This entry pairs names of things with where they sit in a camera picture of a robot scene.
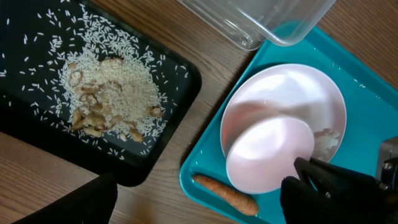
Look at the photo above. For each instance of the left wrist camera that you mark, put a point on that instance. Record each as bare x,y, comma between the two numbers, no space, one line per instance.
386,171

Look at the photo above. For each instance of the orange carrot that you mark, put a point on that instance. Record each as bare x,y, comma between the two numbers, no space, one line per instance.
238,200

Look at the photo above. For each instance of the pink bowl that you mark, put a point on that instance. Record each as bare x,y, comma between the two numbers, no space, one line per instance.
260,153

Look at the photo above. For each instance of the clear plastic bin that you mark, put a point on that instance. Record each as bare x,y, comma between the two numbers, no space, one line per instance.
248,23

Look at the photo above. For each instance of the pink plate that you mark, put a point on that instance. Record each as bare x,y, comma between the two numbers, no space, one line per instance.
293,89

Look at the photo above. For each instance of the teal serving tray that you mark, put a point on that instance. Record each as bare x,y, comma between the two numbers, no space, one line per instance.
371,105

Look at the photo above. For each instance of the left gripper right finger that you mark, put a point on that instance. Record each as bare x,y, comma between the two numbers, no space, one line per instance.
327,194

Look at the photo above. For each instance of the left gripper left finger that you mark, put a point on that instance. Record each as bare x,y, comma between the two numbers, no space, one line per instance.
93,202

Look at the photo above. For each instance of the black plastic tray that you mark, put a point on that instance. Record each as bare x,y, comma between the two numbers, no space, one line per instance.
93,93

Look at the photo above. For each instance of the rice and peanut scraps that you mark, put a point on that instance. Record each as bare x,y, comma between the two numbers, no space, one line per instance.
109,90

